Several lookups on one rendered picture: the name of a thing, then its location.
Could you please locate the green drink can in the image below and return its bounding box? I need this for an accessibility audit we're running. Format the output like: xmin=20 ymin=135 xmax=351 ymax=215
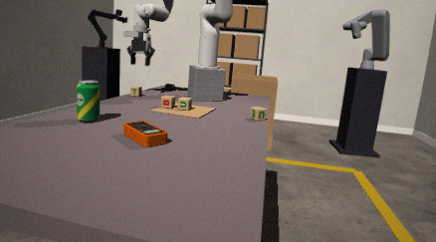
xmin=77 ymin=81 xmax=100 ymax=122

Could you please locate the tan letter block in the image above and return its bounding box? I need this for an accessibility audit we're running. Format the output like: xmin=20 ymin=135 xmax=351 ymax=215
xmin=130 ymin=86 xmax=141 ymax=97
xmin=161 ymin=96 xmax=175 ymax=109
xmin=250 ymin=107 xmax=267 ymax=121
xmin=178 ymin=98 xmax=192 ymax=111

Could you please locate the tan square mat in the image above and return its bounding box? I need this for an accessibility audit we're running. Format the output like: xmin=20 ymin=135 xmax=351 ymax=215
xmin=150 ymin=103 xmax=216 ymax=119

